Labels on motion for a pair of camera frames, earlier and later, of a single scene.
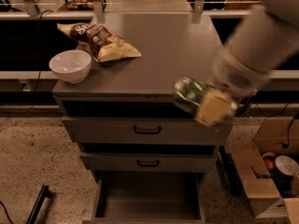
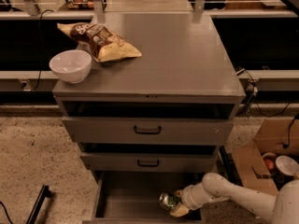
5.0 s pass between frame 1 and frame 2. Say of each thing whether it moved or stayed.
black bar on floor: stayed
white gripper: moved
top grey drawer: stayed
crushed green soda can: moved
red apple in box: stayed
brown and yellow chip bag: stayed
